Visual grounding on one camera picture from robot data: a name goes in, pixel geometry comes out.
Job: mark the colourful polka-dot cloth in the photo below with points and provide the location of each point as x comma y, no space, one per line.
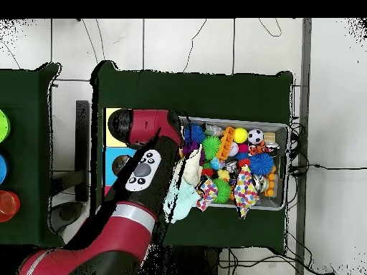
207,193
245,192

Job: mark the mint green muslin cloth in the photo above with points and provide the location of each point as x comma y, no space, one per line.
182,200

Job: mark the green spiky rubber ball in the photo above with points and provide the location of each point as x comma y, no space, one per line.
222,191
211,147

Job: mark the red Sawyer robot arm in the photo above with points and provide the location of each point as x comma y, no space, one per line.
126,217

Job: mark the wooden box with three holes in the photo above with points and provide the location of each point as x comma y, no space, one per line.
112,123

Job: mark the clear mesh bin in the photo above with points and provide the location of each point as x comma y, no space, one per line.
281,134

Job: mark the orange plastic toy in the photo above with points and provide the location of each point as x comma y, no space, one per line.
227,143

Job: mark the plain yellow ball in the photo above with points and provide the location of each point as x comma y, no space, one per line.
241,135

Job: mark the black and white soccer ball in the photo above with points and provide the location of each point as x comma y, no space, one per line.
256,136

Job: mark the blue spiky rubber ball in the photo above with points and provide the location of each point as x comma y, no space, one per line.
262,164

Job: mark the black chair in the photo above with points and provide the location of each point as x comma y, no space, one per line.
82,149

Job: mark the green cloth side table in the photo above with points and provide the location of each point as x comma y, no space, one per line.
28,103

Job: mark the blue plastic cup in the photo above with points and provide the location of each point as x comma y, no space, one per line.
3,169

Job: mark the green plastic cup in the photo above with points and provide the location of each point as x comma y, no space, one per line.
3,126

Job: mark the red plastic cup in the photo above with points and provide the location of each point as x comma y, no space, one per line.
8,206

